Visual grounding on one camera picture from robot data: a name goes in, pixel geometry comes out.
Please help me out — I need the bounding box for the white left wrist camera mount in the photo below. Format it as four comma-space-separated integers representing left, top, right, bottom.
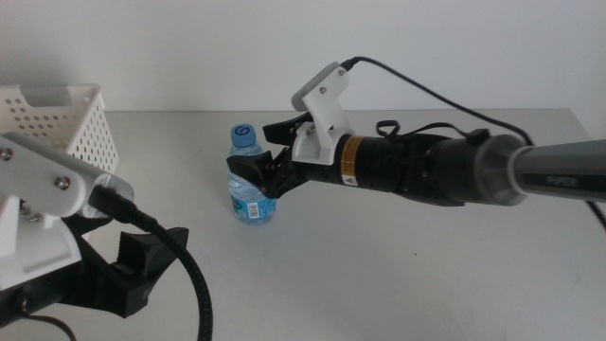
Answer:
0, 132, 115, 291

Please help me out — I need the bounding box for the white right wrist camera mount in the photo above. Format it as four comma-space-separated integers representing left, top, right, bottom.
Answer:
291, 69, 355, 168

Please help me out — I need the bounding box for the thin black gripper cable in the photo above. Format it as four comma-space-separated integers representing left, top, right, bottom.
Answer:
17, 312, 78, 341
375, 119, 491, 144

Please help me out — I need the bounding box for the thin black right gripper cable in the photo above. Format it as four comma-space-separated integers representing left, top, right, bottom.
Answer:
375, 119, 491, 144

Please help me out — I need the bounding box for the white perforated plastic basket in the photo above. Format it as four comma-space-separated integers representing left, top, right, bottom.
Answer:
0, 83, 120, 177

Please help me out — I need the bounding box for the thin black left gripper cable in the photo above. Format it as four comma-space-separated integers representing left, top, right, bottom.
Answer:
17, 312, 78, 341

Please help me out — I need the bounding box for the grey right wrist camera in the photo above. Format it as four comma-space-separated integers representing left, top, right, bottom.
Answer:
290, 61, 343, 110

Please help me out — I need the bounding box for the clear water bottle blue cap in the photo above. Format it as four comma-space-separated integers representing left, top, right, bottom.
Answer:
226, 123, 278, 226

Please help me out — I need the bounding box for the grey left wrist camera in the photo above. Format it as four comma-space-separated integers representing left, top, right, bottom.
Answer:
82, 171, 136, 220

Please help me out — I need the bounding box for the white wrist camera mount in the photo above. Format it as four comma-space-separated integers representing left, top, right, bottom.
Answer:
0, 132, 115, 291
291, 69, 355, 168

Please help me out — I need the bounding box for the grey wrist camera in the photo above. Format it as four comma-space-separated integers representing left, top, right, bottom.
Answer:
290, 61, 343, 110
82, 171, 136, 220

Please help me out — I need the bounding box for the black left wrist camera cable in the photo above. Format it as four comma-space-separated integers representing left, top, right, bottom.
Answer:
88, 184, 215, 341

